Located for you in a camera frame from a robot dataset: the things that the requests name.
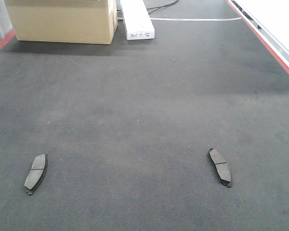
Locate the grey brake pad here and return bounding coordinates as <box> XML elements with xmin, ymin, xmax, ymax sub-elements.
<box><xmin>24</xmin><ymin>154</ymin><xmax>48</xmax><ymax>195</ymax></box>
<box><xmin>208</xmin><ymin>148</ymin><xmax>232</xmax><ymax>188</ymax></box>

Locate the black conveyor belt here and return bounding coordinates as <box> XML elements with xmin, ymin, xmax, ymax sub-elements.
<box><xmin>0</xmin><ymin>0</ymin><xmax>289</xmax><ymax>231</ymax></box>

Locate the white long carton box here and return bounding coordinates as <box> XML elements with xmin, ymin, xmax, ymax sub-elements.
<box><xmin>120</xmin><ymin>0</ymin><xmax>155</xmax><ymax>40</ymax></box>

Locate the brown cardboard box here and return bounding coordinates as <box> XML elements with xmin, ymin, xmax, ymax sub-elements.
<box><xmin>5</xmin><ymin>0</ymin><xmax>118</xmax><ymax>44</ymax></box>

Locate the red conveyor frame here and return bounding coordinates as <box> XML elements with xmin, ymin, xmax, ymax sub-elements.
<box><xmin>0</xmin><ymin>0</ymin><xmax>289</xmax><ymax>85</ymax></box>

